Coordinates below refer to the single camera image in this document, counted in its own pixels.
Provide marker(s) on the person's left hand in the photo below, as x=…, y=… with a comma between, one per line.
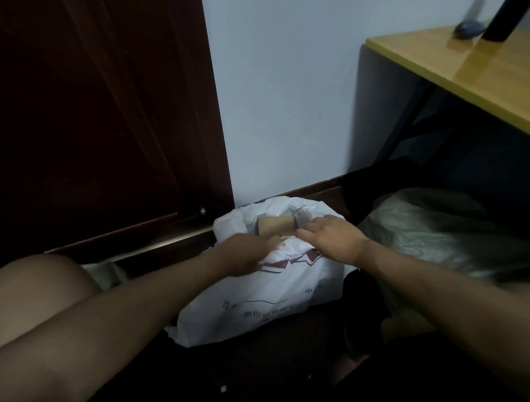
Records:
x=244, y=254

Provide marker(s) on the person's right hand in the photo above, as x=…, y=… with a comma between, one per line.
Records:
x=335, y=240

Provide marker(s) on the cardboard boxes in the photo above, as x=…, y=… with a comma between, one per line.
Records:
x=275, y=225

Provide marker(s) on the white bag with red print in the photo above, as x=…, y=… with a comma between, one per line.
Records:
x=256, y=302

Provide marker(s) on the grey woven sack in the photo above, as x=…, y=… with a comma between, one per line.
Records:
x=434, y=232

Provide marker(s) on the person's right forearm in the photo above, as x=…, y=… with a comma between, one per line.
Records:
x=451, y=302

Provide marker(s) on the person's left forearm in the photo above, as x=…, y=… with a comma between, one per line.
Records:
x=103, y=327

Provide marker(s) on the person's right leg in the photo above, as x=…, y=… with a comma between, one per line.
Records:
x=406, y=327

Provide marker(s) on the person's leg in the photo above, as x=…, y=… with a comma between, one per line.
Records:
x=406, y=327
x=37, y=294

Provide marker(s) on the person's left leg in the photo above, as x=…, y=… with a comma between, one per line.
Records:
x=37, y=294

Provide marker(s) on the black shorts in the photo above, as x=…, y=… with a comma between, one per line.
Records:
x=414, y=372

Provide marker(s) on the dark brown wooden door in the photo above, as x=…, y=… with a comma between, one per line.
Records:
x=203, y=103

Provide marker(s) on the yellow wooden desk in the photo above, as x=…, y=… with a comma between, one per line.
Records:
x=476, y=70

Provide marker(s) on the small dark round case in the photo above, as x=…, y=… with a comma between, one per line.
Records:
x=468, y=29

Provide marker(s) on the black cylindrical bottle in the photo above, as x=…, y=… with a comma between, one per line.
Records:
x=503, y=20

